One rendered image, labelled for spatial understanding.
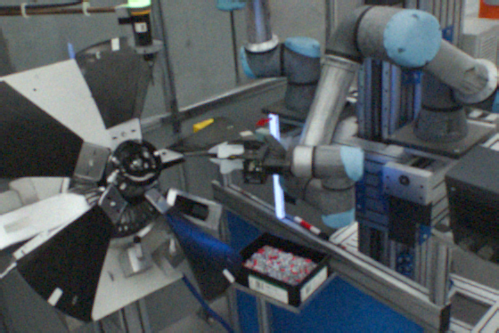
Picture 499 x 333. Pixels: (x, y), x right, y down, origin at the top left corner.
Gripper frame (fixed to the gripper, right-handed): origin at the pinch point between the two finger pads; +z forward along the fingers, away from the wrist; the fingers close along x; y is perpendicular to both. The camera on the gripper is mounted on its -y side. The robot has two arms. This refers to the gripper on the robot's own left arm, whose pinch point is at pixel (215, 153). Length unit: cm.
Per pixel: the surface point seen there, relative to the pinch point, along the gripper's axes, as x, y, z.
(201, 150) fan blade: -0.8, 0.3, 3.3
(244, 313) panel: 88, -32, 11
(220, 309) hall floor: 125, -67, 36
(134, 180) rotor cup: -3.3, 18.0, 13.2
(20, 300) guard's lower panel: 69, -7, 86
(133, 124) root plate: -9.8, 3.7, 18.3
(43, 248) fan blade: -0.2, 39.7, 24.6
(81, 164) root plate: -5.8, 16.3, 26.8
